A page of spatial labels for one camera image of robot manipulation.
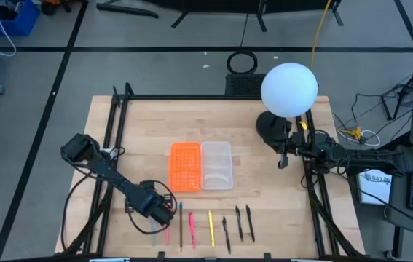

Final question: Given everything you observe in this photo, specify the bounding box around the white globe lamp black base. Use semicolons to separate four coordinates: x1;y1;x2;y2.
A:
256;62;319;143

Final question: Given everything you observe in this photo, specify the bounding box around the blue storage bin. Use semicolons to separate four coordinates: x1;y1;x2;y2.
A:
0;0;41;37

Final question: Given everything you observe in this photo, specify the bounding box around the white printed paper sheet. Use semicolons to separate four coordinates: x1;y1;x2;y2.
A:
358;168;393;206

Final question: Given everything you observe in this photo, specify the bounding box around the black curtain stand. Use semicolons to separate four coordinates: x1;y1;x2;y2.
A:
171;0;200;29
256;0;268;33
331;0;345;27

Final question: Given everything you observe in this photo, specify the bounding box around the black aluminium table frame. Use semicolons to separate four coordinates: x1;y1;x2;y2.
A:
58;82;366;260

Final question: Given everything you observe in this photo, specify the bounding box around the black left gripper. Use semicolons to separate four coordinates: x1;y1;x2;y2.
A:
127;180;176;229

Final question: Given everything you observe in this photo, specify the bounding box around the orange perforated box lid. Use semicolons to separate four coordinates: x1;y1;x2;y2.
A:
168;141;202;193

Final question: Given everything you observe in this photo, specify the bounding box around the brown pencil blue eraser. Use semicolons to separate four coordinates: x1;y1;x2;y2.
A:
178;202;184;252

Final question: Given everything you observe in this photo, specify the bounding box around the yellow highlighter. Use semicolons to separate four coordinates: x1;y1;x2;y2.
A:
208;210;216;247

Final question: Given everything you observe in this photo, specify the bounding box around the black gel pen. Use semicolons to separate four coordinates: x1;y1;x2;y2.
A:
235;205;245;243
245;204;256;243
221;215;232;255

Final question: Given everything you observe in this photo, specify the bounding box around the black stand foot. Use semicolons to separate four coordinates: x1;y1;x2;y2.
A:
95;2;159;19

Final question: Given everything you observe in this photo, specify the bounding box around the black curtain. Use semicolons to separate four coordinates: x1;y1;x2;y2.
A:
142;0;338;15

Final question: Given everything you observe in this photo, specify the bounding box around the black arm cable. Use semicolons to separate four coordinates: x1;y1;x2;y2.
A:
60;170;100;252

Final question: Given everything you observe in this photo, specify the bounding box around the pink highlighter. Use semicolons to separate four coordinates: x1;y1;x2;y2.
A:
187;211;197;250

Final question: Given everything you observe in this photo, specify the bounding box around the clear plastic supply box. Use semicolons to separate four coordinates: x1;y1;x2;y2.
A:
200;140;235;191

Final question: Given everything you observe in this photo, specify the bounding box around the yellow power strip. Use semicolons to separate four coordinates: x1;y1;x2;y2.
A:
338;126;364;142

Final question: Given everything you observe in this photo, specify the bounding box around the black perforated box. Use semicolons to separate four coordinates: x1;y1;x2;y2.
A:
224;73;267;97

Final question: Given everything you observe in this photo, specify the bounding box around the black coiled cable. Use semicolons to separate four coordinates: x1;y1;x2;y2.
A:
226;50;259;75

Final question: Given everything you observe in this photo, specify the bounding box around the yellow cable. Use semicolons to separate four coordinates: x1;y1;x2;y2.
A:
310;0;333;71

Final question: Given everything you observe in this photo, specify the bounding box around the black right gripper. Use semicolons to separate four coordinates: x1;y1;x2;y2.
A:
266;122;315;170

